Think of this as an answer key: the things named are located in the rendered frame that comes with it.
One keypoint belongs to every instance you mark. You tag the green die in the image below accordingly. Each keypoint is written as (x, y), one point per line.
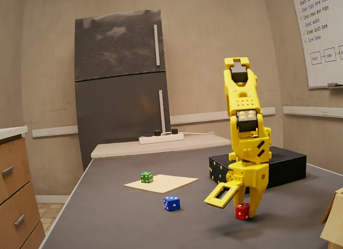
(146, 177)

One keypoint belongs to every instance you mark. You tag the beige flat mat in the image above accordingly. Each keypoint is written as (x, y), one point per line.
(162, 184)

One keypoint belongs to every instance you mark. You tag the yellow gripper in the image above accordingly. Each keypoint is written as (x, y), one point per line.
(241, 175)

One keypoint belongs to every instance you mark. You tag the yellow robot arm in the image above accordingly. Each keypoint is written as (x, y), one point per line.
(250, 140)

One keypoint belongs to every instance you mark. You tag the blue die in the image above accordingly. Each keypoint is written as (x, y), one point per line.
(172, 203)

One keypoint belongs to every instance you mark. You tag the red die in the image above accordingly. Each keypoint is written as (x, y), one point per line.
(242, 211)

